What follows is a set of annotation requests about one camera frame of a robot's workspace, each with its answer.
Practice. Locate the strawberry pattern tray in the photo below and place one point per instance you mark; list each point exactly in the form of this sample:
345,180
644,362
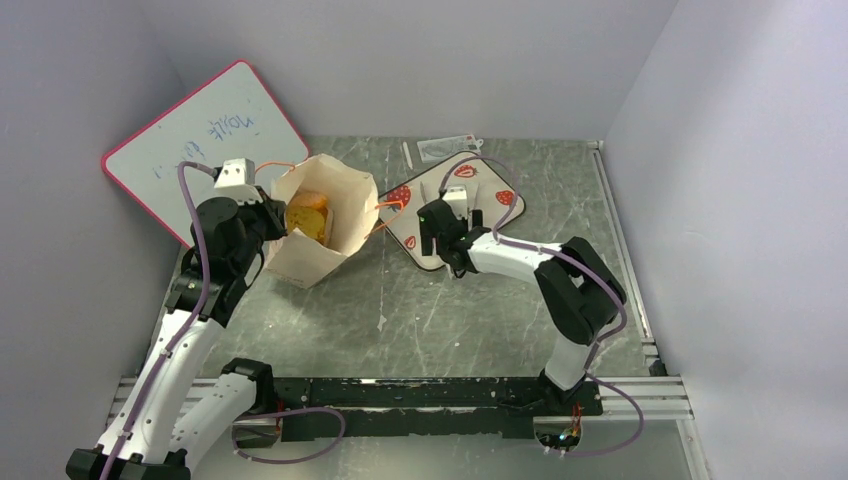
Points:
497,197

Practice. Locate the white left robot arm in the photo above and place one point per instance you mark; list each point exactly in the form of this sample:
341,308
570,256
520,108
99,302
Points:
154,436

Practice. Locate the pink framed whiteboard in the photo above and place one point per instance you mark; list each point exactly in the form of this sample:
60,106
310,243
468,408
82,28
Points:
233,115

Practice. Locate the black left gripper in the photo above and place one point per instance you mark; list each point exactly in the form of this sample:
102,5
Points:
273,212

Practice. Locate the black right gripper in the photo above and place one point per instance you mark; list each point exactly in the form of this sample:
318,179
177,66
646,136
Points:
432,225

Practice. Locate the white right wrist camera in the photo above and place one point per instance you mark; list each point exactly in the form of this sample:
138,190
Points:
462,199

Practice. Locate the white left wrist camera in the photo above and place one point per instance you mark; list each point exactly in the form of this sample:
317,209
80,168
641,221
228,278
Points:
236,181

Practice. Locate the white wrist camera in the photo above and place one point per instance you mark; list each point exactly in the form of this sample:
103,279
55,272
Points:
236,181
462,199

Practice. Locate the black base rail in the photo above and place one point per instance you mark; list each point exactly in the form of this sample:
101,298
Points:
510,407

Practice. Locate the white paper bag orange handles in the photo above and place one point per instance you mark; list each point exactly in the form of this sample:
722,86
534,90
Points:
354,210

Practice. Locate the orange fake bread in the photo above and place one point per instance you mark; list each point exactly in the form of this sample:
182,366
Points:
308,199

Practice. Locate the clear plastic package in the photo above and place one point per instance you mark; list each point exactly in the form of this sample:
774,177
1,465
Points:
439,149

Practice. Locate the aluminium frame rail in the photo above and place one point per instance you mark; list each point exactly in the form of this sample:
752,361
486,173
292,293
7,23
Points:
660,396

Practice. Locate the white pen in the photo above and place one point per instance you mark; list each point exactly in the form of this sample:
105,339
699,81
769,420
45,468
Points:
407,155

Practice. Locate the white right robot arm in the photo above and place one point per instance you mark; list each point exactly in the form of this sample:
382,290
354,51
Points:
581,294

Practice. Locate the yellow fake bread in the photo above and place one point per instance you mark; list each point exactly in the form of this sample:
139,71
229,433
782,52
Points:
312,222

